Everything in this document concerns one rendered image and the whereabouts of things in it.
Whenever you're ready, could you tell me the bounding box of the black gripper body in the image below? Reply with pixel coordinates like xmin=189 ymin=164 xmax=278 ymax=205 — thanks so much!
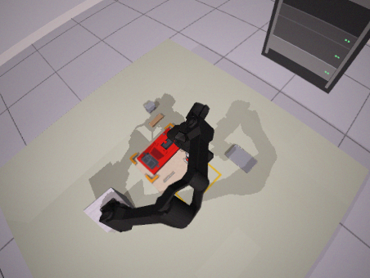
xmin=166 ymin=125 xmax=214 ymax=163

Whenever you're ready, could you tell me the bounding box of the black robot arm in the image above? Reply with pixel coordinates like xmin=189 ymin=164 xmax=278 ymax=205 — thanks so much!
xmin=99 ymin=102 xmax=214 ymax=232

